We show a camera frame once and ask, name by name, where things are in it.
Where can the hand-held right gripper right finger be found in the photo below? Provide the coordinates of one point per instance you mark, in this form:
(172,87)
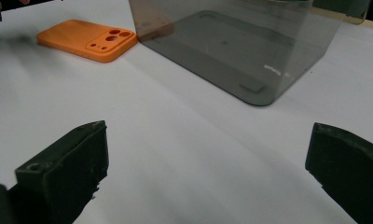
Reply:
(352,174)

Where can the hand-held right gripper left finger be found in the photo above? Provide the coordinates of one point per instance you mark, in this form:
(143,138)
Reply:
(63,174)

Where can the orange phone case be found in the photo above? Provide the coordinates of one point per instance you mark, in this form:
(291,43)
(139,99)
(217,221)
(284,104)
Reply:
(72,37)

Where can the grey transparent plastic box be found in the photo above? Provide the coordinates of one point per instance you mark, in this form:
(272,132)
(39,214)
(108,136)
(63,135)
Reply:
(225,53)

